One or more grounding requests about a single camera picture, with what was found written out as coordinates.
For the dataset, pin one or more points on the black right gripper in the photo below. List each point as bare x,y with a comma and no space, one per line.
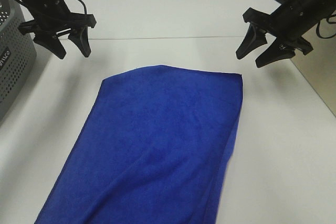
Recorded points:
287,23

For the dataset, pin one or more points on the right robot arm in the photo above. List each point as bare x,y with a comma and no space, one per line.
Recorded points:
318,9

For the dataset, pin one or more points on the grey perforated plastic basket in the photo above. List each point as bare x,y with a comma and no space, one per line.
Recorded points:
18,54

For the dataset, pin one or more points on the beige bin with grey rim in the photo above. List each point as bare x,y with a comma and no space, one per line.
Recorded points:
318,67

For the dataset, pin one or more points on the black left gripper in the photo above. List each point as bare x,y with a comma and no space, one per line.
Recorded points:
45,26

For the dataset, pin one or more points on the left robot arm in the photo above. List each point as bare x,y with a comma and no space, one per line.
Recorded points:
54,7

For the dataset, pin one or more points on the blue microfibre towel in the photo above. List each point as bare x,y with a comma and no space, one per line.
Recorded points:
154,149

